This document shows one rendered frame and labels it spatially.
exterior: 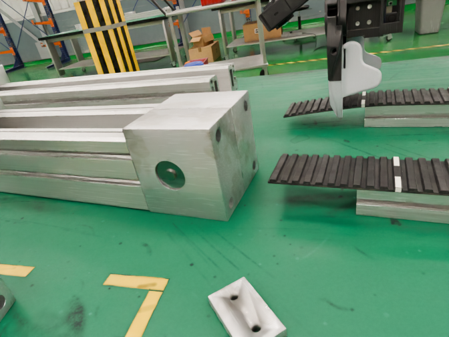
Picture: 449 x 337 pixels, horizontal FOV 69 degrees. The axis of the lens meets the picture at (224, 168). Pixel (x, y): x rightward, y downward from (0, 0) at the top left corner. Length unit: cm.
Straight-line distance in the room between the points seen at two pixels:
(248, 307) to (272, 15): 35
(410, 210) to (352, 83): 19
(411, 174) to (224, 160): 15
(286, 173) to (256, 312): 13
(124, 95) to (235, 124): 29
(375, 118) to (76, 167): 37
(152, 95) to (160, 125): 25
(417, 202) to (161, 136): 22
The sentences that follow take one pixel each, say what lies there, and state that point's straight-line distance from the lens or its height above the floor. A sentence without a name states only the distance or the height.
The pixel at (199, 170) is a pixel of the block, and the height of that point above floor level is 83.
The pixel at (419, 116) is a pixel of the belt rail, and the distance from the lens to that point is 48.
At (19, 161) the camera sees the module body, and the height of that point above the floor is 83.
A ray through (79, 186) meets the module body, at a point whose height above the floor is 80.
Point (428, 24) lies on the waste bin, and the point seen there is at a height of 12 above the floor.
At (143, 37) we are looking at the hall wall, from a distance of 906.
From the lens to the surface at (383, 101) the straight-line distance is 47.
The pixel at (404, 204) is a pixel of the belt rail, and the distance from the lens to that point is 31.
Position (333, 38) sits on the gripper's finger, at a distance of 41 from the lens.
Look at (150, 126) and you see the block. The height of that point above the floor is 87.
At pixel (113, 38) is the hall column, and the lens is 360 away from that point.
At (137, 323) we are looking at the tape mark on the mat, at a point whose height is 78.
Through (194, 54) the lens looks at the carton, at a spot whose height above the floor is 16.
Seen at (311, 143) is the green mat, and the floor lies 78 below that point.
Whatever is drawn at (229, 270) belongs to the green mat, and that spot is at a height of 78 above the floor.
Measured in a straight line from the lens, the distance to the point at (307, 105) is 50.
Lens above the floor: 97
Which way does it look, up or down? 28 degrees down
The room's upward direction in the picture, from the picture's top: 11 degrees counter-clockwise
